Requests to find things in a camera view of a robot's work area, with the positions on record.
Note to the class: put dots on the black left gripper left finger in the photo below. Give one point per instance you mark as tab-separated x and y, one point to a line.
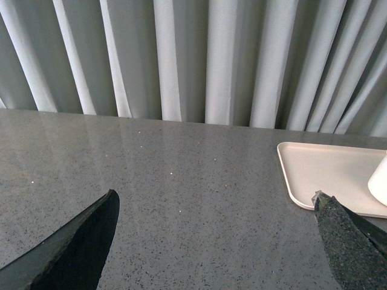
73	257

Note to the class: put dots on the cream rectangular tray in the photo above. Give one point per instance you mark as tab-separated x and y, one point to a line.
339	171

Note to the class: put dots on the grey pleated curtain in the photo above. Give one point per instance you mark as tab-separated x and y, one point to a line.
316	66

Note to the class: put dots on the white smiley mug black handle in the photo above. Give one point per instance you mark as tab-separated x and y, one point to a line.
377	182

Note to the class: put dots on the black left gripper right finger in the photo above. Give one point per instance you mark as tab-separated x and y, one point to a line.
355	248

